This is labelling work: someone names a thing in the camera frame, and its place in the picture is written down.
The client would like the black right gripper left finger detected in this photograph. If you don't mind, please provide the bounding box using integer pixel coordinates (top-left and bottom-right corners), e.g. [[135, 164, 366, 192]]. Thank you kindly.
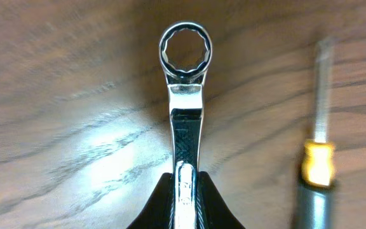
[[127, 173, 173, 229]]

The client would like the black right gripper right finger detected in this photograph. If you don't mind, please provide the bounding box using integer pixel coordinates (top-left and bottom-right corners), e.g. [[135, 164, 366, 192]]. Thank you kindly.
[[197, 171, 245, 229]]

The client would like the silver ring wrench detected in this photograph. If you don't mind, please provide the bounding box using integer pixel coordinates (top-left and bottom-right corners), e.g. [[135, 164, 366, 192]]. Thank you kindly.
[[159, 21, 213, 228]]

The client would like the yellow black screwdriver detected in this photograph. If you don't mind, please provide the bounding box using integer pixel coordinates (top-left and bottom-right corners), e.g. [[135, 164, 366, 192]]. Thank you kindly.
[[294, 37, 336, 229]]

